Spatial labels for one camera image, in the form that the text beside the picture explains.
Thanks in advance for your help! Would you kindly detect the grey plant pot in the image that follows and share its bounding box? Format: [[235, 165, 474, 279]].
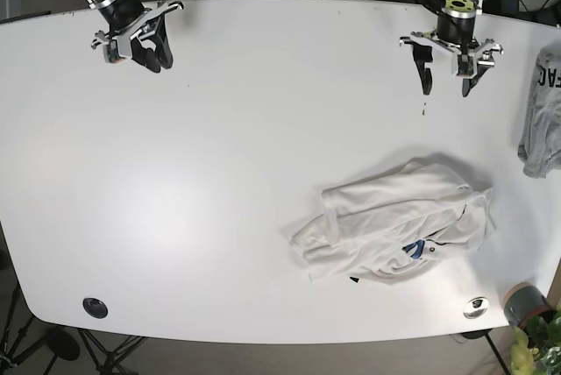
[[502, 282, 557, 329]]

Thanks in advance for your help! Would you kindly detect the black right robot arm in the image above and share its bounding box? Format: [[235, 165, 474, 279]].
[[86, 0, 183, 74]]

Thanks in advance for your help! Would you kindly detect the green potted plant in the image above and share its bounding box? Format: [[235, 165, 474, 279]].
[[510, 309, 560, 375]]

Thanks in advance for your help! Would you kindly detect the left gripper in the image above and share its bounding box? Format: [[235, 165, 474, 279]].
[[400, 0, 504, 97]]

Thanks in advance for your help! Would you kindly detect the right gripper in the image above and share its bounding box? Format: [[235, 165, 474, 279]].
[[91, 0, 184, 73]]

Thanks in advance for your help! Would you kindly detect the white printed T-shirt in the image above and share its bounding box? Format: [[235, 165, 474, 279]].
[[288, 157, 494, 285]]

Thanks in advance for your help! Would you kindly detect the black table grommet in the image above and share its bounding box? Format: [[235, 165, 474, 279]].
[[82, 297, 109, 319]]

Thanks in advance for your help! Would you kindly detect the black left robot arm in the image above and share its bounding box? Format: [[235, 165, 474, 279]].
[[400, 0, 504, 97]]

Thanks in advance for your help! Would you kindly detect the grey T-shirt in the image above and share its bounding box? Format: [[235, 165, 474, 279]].
[[517, 42, 560, 179]]

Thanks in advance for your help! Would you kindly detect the silver table grommet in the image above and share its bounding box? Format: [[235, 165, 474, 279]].
[[463, 297, 489, 320]]

